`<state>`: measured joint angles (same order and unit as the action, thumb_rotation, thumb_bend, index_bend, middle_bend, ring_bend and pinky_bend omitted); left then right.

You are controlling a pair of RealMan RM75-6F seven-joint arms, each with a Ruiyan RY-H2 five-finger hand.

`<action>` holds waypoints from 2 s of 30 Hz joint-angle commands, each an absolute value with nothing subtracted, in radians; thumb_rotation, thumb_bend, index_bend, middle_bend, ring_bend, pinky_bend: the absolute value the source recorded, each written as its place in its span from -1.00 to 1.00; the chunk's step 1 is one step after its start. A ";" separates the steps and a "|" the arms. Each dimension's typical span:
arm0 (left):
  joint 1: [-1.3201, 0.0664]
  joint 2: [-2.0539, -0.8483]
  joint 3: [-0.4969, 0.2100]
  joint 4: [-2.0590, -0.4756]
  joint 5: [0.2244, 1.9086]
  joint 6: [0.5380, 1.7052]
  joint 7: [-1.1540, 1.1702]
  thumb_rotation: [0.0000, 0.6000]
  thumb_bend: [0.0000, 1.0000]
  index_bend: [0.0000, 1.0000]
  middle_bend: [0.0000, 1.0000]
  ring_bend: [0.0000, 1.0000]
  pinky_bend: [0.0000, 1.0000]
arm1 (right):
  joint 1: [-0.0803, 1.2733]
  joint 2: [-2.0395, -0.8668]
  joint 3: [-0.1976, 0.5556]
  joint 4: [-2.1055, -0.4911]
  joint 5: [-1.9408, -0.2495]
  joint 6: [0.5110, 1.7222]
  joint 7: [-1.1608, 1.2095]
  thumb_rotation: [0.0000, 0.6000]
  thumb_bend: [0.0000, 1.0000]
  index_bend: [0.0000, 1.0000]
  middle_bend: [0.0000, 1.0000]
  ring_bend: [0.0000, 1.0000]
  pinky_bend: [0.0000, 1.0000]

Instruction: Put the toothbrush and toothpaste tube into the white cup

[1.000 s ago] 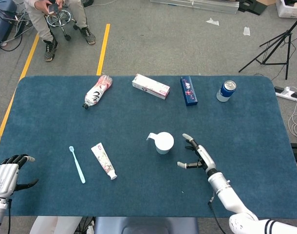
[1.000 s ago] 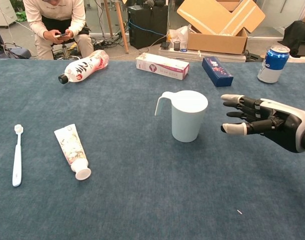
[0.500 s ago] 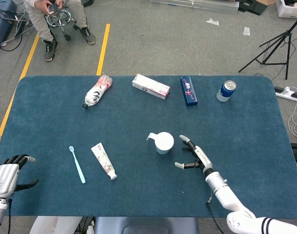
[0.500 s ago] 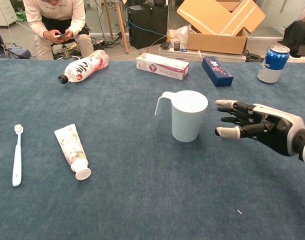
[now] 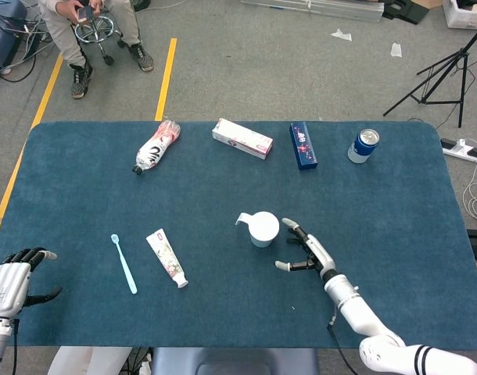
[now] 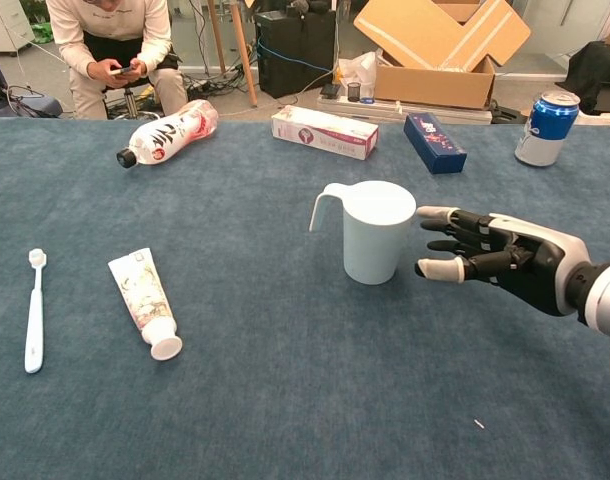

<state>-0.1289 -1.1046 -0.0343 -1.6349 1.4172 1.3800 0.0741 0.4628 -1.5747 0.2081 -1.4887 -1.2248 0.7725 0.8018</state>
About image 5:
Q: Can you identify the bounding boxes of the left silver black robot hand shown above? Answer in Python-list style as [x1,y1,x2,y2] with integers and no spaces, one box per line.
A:
[0,247,63,318]

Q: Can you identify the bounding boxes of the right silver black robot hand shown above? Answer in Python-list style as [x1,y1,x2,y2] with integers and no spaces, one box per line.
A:
[274,217,337,280]

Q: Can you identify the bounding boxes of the white cup with handle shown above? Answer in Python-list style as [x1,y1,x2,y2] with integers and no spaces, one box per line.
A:
[235,211,281,248]

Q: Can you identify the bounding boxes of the light blue toothbrush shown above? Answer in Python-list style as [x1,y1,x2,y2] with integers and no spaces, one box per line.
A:
[110,233,138,295]

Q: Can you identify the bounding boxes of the white floral toothpaste tube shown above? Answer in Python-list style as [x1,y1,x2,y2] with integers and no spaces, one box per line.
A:
[145,229,189,290]

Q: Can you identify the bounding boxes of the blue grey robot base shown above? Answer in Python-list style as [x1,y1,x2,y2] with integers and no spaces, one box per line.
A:
[150,346,320,375]

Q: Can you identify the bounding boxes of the dark blue carton box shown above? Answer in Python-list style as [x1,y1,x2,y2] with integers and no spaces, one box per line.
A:
[289,122,319,171]

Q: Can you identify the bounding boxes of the white pink toothpaste box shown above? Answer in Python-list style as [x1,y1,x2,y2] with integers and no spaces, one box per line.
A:
[211,117,274,161]

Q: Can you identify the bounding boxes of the white plastic bin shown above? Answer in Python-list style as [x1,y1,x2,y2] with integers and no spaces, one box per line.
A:
[441,0,477,30]

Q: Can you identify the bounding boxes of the blue table mat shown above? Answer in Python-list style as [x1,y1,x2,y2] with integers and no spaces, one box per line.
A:
[0,120,477,349]

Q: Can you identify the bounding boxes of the white robot body cover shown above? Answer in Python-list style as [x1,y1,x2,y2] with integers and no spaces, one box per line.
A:
[46,345,134,375]

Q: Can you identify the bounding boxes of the blue white drink can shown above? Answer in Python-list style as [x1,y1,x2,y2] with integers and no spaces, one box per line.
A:
[347,128,381,164]

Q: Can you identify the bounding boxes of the white power strip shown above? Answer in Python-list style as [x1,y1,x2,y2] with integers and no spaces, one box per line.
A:
[440,137,477,163]

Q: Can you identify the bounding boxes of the yellow floor tape strip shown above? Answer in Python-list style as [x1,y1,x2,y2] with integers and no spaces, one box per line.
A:
[154,37,178,122]
[0,52,64,255]

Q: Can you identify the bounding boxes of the plastic bottle with black cap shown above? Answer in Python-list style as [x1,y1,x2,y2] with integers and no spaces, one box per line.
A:
[131,120,182,177]

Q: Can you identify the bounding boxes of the black tripod stand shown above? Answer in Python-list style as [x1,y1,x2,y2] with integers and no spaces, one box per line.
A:
[382,17,477,129]

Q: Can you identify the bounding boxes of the dark blue machine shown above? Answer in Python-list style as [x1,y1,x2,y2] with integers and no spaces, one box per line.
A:
[0,0,28,75]

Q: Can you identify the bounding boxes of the aluminium profile beams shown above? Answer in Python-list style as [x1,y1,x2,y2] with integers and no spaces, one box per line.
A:
[240,0,384,23]

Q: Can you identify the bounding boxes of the chrome wheeled stool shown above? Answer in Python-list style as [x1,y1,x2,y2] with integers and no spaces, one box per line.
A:
[74,9,127,66]

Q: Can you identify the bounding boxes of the seated person in beige clothes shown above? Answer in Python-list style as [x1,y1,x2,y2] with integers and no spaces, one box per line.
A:
[38,0,155,100]

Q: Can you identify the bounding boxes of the left arm wrist cable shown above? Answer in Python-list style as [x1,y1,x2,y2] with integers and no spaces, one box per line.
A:
[10,318,21,375]

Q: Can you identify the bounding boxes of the arm wrist cable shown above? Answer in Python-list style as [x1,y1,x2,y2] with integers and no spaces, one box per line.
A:
[326,308,360,375]
[10,318,21,375]

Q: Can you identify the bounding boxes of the right arm wrist cable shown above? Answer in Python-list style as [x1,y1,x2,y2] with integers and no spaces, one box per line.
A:
[326,308,360,375]

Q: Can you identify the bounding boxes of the white coiled cable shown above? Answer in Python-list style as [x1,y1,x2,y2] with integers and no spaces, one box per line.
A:
[462,138,477,226]

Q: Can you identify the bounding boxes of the tangled cable bundle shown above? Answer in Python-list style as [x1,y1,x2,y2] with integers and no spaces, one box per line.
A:
[0,11,56,83]

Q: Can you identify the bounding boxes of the black bracket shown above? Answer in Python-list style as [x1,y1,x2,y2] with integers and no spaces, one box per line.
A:
[381,0,431,25]

